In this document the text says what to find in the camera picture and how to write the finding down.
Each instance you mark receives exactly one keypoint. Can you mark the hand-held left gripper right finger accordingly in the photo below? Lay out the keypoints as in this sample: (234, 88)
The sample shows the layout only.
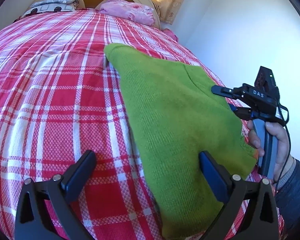
(212, 177)

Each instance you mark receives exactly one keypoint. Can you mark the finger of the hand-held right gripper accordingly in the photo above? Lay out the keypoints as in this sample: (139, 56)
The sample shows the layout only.
(222, 90)
(242, 112)

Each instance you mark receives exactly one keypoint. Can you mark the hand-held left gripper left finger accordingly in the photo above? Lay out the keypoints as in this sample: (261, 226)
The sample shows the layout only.
(77, 177)

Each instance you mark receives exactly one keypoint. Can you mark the green knit sweater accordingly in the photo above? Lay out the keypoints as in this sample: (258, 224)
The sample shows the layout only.
(170, 110)

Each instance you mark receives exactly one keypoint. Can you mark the person's right forearm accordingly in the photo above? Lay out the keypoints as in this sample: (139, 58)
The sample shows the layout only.
(292, 192)

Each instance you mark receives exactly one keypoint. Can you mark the person's right hand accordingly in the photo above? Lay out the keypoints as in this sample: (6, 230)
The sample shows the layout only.
(282, 145)

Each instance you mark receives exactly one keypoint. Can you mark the pink cloth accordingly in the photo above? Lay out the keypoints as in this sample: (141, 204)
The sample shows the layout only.
(171, 33)

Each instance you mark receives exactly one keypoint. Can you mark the red plaid blanket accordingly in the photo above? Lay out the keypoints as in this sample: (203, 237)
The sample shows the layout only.
(52, 105)

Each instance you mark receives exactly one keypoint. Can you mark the beige floral window curtain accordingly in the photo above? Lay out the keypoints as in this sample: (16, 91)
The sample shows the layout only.
(170, 0)

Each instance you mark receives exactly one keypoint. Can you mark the pink floral pillow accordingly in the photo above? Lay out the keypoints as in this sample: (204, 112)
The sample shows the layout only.
(132, 11)

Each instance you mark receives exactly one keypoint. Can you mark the cream round wooden headboard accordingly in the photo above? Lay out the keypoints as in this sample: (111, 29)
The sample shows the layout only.
(90, 1)

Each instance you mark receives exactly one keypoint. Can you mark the grey patterned pillow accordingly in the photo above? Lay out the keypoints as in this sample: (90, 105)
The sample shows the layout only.
(52, 6)

